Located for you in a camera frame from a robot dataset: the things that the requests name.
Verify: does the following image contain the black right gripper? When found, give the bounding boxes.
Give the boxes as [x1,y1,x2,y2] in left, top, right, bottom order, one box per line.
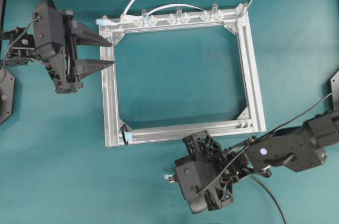
[173,130,249,207]

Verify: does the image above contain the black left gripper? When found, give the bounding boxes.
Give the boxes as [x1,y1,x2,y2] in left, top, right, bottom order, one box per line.
[33,0,114,94]

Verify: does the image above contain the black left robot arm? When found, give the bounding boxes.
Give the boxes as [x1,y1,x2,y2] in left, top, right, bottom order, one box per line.
[1,0,114,94]

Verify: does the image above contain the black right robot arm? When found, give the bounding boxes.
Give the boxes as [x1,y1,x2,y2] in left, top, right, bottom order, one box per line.
[165,109,338,213]

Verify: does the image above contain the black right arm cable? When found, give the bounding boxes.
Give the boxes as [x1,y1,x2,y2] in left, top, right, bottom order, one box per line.
[198,91,339,224]

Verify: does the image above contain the silver metal post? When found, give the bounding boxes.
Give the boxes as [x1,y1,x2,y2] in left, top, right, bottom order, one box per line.
[211,3,218,19]
[141,9,148,25]
[176,6,183,24]

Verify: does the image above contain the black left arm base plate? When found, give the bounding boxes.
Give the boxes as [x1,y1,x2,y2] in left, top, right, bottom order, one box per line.
[0,70,15,124]

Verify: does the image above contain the aluminium extrusion frame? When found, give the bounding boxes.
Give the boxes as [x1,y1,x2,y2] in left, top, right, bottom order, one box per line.
[96,4,266,147]

